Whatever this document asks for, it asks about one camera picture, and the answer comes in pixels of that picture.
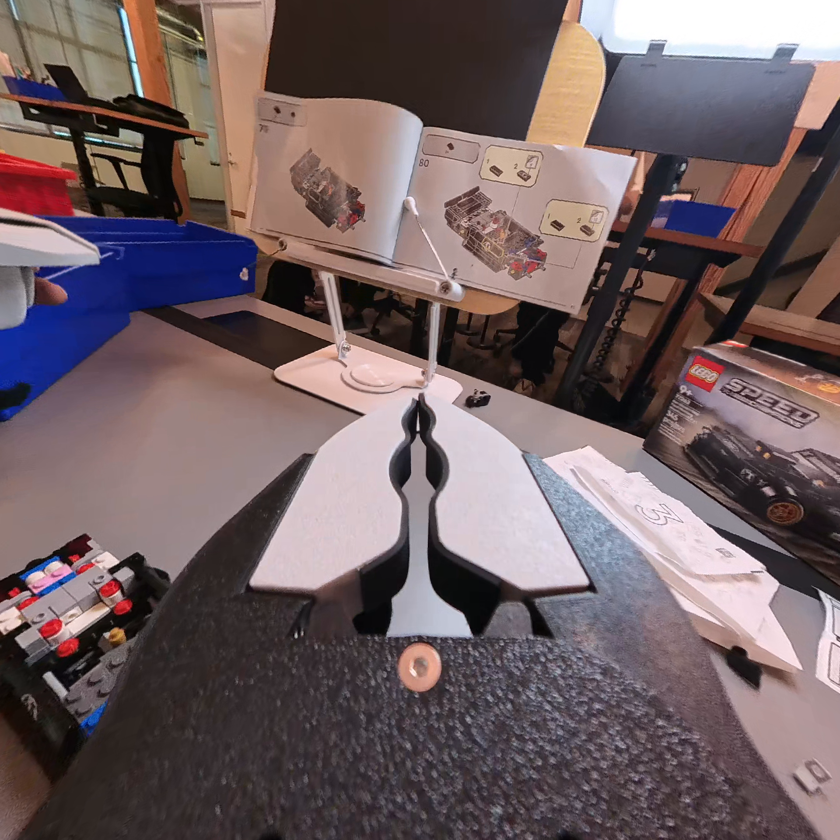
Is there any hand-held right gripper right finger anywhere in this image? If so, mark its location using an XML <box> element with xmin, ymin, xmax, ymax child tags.
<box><xmin>418</xmin><ymin>394</ymin><xmax>593</xmax><ymax>634</ymax></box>

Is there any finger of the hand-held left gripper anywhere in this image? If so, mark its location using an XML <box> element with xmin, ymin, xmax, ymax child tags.
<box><xmin>0</xmin><ymin>209</ymin><xmax>101</xmax><ymax>269</ymax></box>

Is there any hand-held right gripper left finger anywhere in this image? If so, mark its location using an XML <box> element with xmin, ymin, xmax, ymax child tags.
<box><xmin>248</xmin><ymin>397</ymin><xmax>421</xmax><ymax>621</ymax></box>

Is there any lego car model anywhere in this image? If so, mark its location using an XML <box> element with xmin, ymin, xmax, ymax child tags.
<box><xmin>0</xmin><ymin>533</ymin><xmax>173</xmax><ymax>782</ymax></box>

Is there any lego instruction booklet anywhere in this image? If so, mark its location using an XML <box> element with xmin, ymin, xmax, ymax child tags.
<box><xmin>249</xmin><ymin>92</ymin><xmax>637</xmax><ymax>316</ymax></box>

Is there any lego set box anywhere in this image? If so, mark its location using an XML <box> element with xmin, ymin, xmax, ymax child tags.
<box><xmin>642</xmin><ymin>340</ymin><xmax>840</xmax><ymax>586</ymax></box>

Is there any small black lego piece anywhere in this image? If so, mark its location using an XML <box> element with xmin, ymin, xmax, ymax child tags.
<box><xmin>726</xmin><ymin>645</ymin><xmax>763</xmax><ymax>690</ymax></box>

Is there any small grey lego piece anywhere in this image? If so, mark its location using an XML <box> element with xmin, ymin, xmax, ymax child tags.
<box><xmin>792</xmin><ymin>758</ymin><xmax>834</xmax><ymax>798</ymax></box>

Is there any red plastic bin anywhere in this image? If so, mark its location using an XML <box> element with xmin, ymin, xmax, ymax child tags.
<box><xmin>0</xmin><ymin>152</ymin><xmax>78</xmax><ymax>217</ymax></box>

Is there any wooden top background desk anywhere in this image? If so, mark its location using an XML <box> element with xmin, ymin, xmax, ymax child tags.
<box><xmin>0</xmin><ymin>92</ymin><xmax>210</xmax><ymax>221</ymax></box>

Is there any blue plastic bin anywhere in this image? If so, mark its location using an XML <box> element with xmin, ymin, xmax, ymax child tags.
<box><xmin>0</xmin><ymin>215</ymin><xmax>258</xmax><ymax>421</ymax></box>

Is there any white book stand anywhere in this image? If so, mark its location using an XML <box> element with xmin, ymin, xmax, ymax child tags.
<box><xmin>272</xmin><ymin>197</ymin><xmax>467</xmax><ymax>416</ymax></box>

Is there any black office chair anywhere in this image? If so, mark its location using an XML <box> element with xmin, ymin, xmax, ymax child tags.
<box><xmin>85</xmin><ymin>94</ymin><xmax>191</xmax><ymax>221</ymax></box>

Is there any white printed paper sheet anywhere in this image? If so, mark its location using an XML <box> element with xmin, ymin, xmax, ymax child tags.
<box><xmin>815</xmin><ymin>587</ymin><xmax>840</xmax><ymax>694</ymax></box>

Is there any small blue storage bin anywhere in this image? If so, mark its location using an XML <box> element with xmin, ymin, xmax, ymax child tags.
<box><xmin>653</xmin><ymin>197</ymin><xmax>737</xmax><ymax>238</ymax></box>

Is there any black metal stand pole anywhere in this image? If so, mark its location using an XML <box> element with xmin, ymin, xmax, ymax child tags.
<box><xmin>558</xmin><ymin>154</ymin><xmax>686</xmax><ymax>408</ymax></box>

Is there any black backdrop board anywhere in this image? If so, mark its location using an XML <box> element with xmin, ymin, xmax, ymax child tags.
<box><xmin>264</xmin><ymin>0</ymin><xmax>569</xmax><ymax>142</ymax></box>

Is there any black lighting flag panel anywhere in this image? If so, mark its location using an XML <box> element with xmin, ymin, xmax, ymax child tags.
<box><xmin>586</xmin><ymin>41</ymin><xmax>816</xmax><ymax>168</ymax></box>

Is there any black coiled cable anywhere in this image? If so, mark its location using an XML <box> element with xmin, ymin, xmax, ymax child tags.
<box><xmin>591</xmin><ymin>252</ymin><xmax>651</xmax><ymax>395</ymax></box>

